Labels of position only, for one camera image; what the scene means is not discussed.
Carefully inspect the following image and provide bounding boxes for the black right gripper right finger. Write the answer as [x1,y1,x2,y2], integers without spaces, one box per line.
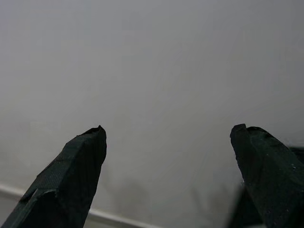
[229,123,304,228]

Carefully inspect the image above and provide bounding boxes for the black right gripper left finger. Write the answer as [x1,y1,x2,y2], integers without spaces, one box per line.
[0,125,107,228]

